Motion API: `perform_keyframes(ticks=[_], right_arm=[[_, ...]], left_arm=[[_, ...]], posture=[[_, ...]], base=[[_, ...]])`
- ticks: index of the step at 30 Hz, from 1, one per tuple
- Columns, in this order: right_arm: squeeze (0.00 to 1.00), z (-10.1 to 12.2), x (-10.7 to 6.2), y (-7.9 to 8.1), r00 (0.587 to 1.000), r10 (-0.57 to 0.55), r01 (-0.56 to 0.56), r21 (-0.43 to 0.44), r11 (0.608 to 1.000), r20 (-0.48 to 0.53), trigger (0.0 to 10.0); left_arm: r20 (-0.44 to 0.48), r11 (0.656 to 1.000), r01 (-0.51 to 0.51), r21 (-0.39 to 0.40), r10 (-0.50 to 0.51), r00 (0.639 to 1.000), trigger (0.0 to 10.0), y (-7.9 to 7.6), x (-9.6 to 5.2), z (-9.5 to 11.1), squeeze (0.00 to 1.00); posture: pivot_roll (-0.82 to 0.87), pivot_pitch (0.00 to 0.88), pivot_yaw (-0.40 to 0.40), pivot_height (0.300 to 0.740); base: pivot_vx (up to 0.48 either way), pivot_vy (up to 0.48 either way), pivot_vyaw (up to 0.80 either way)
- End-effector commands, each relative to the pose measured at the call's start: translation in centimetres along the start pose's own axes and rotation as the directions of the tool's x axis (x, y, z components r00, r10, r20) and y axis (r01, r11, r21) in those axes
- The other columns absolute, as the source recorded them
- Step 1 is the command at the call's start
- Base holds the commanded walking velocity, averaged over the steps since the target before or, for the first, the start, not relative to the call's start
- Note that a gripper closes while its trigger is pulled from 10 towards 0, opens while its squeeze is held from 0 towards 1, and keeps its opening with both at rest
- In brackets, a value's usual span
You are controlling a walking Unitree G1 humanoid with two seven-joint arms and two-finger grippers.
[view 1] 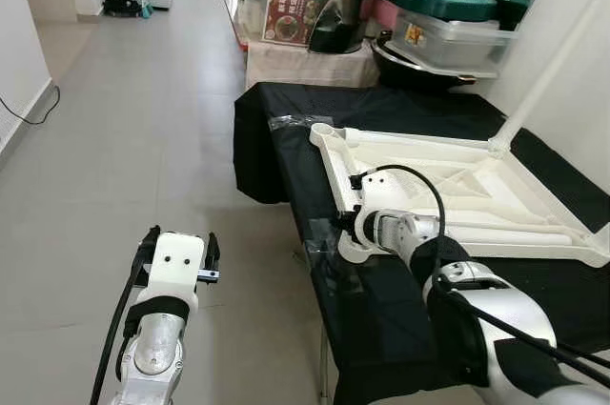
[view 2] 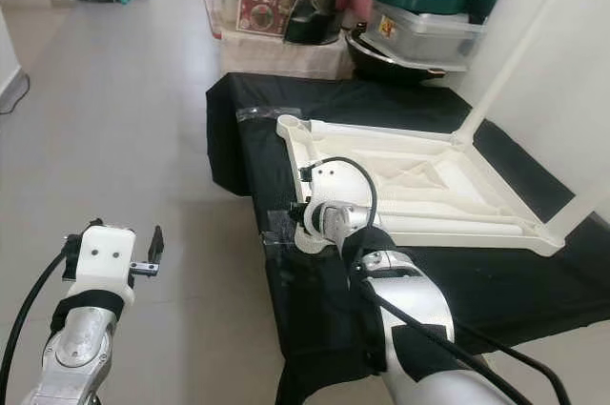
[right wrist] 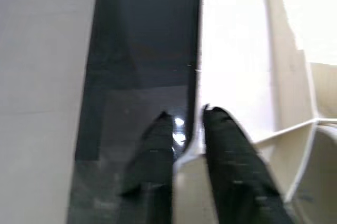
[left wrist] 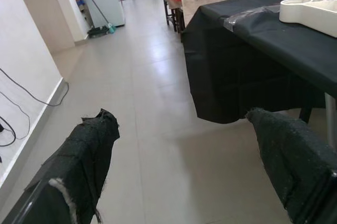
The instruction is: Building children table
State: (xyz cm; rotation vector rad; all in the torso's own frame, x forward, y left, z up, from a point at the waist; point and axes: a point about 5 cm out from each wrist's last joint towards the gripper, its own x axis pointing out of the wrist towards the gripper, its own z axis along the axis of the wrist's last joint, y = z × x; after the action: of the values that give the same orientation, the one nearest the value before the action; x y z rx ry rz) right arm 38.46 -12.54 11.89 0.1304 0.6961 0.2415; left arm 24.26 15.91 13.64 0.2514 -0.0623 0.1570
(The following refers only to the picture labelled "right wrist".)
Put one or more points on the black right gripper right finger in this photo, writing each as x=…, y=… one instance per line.
x=237, y=176

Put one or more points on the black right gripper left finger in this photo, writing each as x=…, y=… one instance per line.
x=155, y=155

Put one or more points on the white plastic table top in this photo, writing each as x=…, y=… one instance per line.
x=237, y=50

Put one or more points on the black tablecloth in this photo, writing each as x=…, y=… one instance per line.
x=144, y=37

